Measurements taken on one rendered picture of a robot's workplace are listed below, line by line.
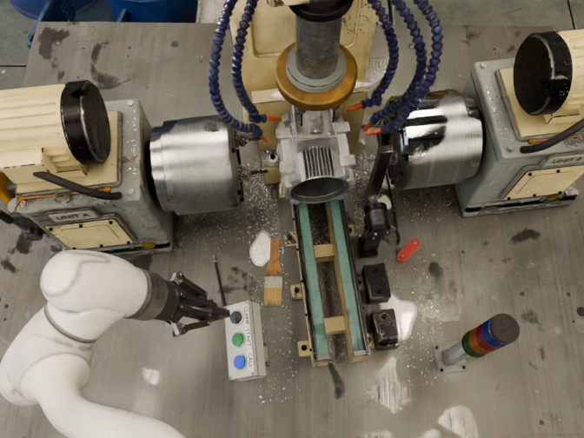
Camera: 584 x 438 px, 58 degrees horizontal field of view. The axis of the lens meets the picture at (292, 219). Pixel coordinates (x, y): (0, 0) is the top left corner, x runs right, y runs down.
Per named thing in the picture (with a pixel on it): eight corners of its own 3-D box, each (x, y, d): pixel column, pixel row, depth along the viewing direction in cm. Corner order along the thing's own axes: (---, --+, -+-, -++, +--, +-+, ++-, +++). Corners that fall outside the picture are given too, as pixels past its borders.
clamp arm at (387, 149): (364, 192, 141) (377, 142, 117) (375, 190, 141) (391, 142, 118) (367, 204, 140) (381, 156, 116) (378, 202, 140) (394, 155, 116)
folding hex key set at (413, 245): (402, 265, 154) (403, 262, 152) (394, 257, 154) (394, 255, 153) (421, 244, 156) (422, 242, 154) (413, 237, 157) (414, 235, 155)
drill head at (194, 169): (126, 156, 155) (96, 107, 132) (250, 142, 156) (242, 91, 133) (126, 235, 146) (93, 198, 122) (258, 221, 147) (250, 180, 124)
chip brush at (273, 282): (266, 239, 157) (266, 238, 156) (283, 239, 157) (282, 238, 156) (263, 307, 149) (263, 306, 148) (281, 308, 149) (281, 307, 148)
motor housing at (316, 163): (276, 146, 155) (274, 109, 138) (341, 140, 156) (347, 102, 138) (283, 209, 148) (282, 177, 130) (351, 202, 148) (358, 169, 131)
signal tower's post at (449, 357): (431, 344, 145) (480, 310, 106) (460, 341, 145) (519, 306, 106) (438, 374, 142) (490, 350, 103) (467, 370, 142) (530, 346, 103)
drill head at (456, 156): (350, 132, 157) (359, 79, 134) (485, 116, 159) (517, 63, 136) (364, 209, 148) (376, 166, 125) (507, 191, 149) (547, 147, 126)
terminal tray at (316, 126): (290, 116, 141) (289, 100, 135) (329, 112, 142) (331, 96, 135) (295, 155, 137) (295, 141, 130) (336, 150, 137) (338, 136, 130)
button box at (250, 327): (235, 308, 128) (222, 305, 124) (259, 302, 126) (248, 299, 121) (240, 381, 122) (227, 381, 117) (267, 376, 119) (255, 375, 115)
